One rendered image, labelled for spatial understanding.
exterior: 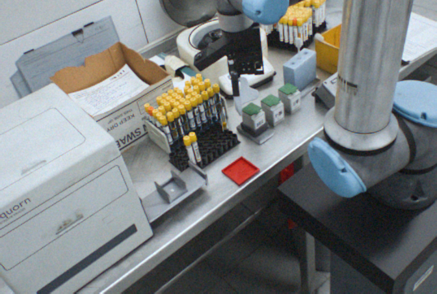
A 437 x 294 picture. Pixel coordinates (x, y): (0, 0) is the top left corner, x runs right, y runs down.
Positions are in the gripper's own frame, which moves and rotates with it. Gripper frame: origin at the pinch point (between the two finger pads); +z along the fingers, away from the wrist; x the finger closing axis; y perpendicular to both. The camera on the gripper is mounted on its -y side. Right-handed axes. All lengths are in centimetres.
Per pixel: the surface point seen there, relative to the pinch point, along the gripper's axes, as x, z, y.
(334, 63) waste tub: 22.0, 7.8, 27.5
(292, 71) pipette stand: 13.7, 3.1, 14.9
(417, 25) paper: 43, 11, 57
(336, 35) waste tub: 33.3, 5.4, 29.9
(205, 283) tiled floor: 9, 100, -26
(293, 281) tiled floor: 7, 100, 10
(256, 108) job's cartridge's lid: 0.4, 4.3, 4.3
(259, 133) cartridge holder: -2.1, 10.4, 4.4
